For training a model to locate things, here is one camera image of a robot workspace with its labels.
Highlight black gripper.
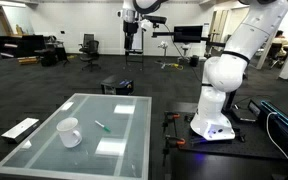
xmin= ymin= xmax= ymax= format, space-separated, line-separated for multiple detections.
xmin=122 ymin=20 xmax=139 ymax=51

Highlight white pen with green cap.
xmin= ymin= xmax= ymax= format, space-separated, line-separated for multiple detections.
xmin=94 ymin=120 xmax=112 ymax=133

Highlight white tripod stand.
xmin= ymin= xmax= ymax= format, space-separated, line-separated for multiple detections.
xmin=156 ymin=40 xmax=172 ymax=70

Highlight black office chair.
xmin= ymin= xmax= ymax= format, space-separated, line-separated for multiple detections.
xmin=82 ymin=33 xmax=95 ymax=48
xmin=78 ymin=39 xmax=102 ymax=73

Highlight black computer box blue lights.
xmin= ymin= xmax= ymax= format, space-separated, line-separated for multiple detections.
xmin=100 ymin=74 xmax=135 ymax=96

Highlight black bin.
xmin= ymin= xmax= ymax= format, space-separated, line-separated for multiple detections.
xmin=189 ymin=54 xmax=200 ymax=68

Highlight black stool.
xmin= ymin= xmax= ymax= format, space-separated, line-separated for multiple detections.
xmin=33 ymin=47 xmax=59 ymax=68

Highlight yellow wooden boards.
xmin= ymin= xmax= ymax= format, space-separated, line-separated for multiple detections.
xmin=17 ymin=55 xmax=40 ymax=66

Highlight black desk cabinet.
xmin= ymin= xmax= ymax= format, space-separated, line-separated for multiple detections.
xmin=0 ymin=34 xmax=47 ymax=58

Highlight white ceramic mug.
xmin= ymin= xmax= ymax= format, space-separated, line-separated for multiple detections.
xmin=56 ymin=117 xmax=83 ymax=149

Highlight black slanted pole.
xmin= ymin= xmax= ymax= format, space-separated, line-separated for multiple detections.
xmin=222 ymin=89 xmax=238 ymax=113

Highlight small black flat box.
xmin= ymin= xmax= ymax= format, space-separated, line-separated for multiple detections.
xmin=230 ymin=108 xmax=259 ymax=124

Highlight seated person yellow shirt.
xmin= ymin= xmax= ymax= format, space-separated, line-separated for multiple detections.
xmin=272 ymin=29 xmax=288 ymax=58

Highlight black optical breadboard plate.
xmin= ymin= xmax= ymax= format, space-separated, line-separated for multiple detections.
xmin=163 ymin=101 xmax=285 ymax=160

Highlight black controller box blue strip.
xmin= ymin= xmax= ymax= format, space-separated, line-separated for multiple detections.
xmin=247 ymin=98 xmax=288 ymax=169

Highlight black frame stand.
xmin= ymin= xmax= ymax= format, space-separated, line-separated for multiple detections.
xmin=123 ymin=31 xmax=145 ymax=71

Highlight black camera device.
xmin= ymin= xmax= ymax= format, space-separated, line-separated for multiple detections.
xmin=143 ymin=14 xmax=168 ymax=25

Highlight yellow floor cable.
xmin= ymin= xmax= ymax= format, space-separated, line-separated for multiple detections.
xmin=169 ymin=62 xmax=185 ymax=71

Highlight orange-handled black clamp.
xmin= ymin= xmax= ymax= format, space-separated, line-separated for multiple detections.
xmin=162 ymin=111 xmax=182 ymax=134
xmin=162 ymin=134 xmax=187 ymax=167

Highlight white cable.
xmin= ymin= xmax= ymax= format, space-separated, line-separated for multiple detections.
xmin=266 ymin=111 xmax=288 ymax=170

